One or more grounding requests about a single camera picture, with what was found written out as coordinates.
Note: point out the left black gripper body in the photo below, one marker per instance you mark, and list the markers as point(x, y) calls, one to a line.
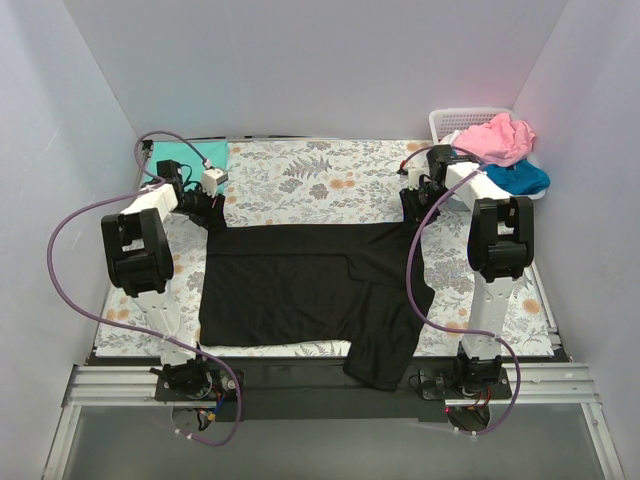
point(210, 209)

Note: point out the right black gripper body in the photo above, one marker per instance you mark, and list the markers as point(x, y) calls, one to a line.
point(415, 203)

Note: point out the black t shirt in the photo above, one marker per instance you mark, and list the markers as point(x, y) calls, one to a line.
point(287, 284)

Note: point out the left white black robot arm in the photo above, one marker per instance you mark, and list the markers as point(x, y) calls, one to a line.
point(140, 263)

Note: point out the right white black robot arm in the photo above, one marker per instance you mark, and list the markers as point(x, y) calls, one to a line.
point(500, 247)

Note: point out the white garment in basket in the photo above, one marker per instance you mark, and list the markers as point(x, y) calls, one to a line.
point(450, 138)

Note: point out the white plastic basket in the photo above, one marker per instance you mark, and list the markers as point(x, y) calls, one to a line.
point(444, 121)

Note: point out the pink t shirt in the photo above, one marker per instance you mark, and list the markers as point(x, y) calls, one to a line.
point(502, 141)

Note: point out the blue t shirt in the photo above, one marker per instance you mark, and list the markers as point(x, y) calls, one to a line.
point(521, 178)

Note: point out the floral table cloth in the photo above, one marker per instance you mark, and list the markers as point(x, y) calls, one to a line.
point(330, 182)

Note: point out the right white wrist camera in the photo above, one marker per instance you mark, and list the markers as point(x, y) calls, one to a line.
point(411, 174)

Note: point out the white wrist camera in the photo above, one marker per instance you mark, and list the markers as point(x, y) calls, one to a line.
point(411, 174)
point(212, 178)

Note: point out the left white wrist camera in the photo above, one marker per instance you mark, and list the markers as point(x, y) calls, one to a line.
point(212, 178)

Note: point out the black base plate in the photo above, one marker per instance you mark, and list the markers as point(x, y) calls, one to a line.
point(313, 389)

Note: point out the aluminium frame rail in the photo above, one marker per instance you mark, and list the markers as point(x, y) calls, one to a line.
point(306, 420)

